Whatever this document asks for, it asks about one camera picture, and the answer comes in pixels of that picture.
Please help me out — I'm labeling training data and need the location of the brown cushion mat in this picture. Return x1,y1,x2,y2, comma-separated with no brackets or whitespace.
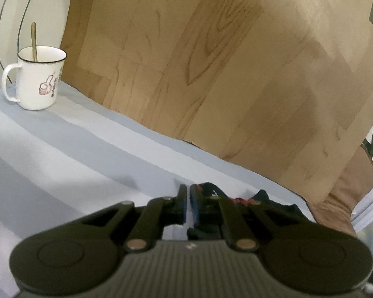
308,144,373,230

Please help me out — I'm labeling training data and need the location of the white enamel mug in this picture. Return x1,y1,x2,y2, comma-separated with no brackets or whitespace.
1,46,67,111

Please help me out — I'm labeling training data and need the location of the black garment with red stripes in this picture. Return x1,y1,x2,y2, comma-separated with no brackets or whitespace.
186,182,311,241

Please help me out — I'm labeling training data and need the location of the striped bed sheet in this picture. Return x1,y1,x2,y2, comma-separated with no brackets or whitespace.
0,81,358,298

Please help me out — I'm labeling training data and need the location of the metal spoon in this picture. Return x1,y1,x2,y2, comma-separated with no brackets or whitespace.
30,22,38,62

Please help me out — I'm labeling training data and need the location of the wood-pattern board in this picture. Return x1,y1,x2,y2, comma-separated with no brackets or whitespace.
59,0,373,202

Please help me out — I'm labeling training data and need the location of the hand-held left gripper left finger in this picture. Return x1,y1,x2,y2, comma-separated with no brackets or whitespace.
78,185,187,253

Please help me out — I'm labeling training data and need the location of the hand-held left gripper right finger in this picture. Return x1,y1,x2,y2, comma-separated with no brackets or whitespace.
189,184,309,253

